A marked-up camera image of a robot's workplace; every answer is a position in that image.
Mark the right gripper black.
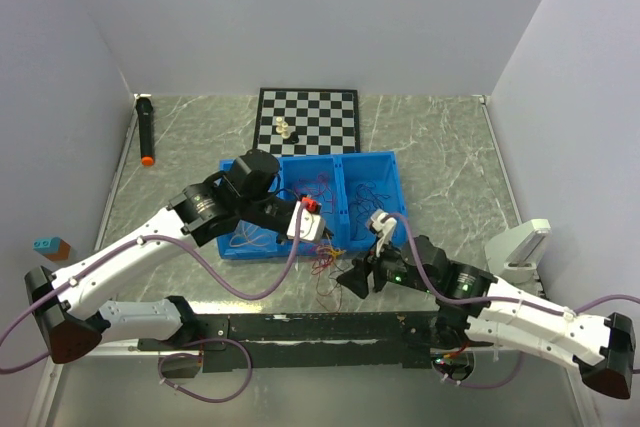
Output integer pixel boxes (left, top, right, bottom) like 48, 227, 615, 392
335, 233, 436, 299

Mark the red yellow cable bundle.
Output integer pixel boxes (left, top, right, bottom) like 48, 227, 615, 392
309, 241, 349, 313

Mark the yellow orange thin cable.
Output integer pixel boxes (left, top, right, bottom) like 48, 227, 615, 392
227, 221, 281, 249

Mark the blue three-compartment plastic bin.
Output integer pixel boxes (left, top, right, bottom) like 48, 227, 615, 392
216, 152, 407, 260

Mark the purple thin cable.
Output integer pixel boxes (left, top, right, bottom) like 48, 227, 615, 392
349, 179, 401, 238

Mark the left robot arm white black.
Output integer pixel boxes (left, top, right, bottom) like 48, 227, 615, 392
25, 150, 313, 364

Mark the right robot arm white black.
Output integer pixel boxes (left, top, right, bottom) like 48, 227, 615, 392
337, 235, 636, 400

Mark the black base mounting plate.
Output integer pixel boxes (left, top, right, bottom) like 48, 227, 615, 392
137, 311, 477, 373

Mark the cream chess piece front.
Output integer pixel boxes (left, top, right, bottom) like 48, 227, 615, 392
279, 123, 291, 140

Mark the black white chessboard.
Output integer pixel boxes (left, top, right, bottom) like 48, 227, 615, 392
253, 87, 361, 157

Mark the white grey stand device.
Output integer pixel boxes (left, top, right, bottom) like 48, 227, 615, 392
484, 219, 552, 284

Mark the black marker orange cap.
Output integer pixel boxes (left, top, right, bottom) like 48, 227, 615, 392
135, 96, 155, 167

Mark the blue brown toy block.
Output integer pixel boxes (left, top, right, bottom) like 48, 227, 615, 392
33, 237, 71, 262

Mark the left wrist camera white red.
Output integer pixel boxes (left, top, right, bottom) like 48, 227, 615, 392
286, 197, 326, 243

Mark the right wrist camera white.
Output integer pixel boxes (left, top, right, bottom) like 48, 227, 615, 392
366, 209, 397, 257

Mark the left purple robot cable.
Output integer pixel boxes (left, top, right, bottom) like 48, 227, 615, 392
0, 204, 307, 403

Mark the aluminium frame rail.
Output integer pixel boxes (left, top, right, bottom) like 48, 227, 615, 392
27, 310, 601, 427

